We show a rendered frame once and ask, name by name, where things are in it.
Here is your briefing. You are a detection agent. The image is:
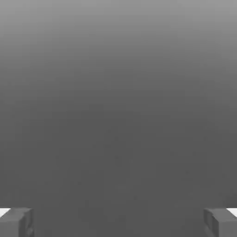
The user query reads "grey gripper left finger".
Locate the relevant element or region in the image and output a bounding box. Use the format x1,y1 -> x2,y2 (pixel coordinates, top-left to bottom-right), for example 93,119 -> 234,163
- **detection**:
0,207 -> 35,237

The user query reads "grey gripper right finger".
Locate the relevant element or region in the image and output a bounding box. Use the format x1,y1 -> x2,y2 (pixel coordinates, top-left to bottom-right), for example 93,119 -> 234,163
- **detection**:
203,207 -> 237,237

